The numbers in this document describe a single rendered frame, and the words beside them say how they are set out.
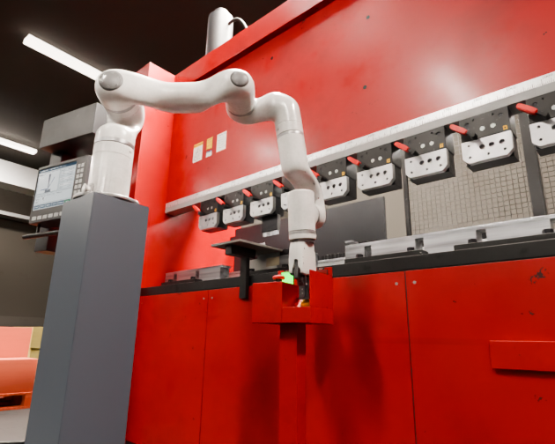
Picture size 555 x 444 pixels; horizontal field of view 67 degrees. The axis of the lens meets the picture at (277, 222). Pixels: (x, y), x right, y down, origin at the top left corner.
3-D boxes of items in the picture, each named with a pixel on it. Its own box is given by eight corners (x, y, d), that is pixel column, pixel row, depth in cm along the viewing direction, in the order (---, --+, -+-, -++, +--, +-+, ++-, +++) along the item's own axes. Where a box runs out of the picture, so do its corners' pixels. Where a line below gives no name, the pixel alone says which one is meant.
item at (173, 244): (80, 455, 219) (129, 77, 281) (207, 432, 280) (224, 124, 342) (103, 466, 203) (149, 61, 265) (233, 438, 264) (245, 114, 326)
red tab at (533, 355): (492, 368, 108) (488, 340, 110) (493, 367, 109) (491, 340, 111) (560, 372, 98) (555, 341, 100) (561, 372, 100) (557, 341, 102)
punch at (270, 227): (261, 236, 198) (262, 218, 200) (264, 237, 199) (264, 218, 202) (277, 233, 192) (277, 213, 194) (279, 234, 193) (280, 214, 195)
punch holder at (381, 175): (357, 191, 163) (356, 152, 167) (368, 196, 169) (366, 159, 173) (393, 182, 153) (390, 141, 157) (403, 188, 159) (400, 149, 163)
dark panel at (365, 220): (233, 292, 278) (235, 229, 290) (234, 293, 279) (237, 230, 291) (388, 280, 205) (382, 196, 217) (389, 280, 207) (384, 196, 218)
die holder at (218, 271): (164, 289, 239) (165, 272, 242) (173, 290, 244) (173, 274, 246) (221, 283, 207) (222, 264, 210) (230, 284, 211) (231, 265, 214)
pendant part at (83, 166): (27, 224, 245) (38, 167, 255) (47, 228, 256) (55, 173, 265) (78, 215, 225) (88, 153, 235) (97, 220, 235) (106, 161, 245)
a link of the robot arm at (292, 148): (296, 151, 149) (308, 233, 141) (271, 136, 136) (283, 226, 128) (318, 142, 144) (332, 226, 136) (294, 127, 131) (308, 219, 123)
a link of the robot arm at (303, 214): (299, 235, 136) (283, 232, 128) (297, 196, 138) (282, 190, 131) (321, 233, 131) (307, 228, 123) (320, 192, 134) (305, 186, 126)
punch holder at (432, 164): (405, 179, 150) (403, 137, 154) (416, 185, 156) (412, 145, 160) (447, 168, 140) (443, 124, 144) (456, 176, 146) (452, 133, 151)
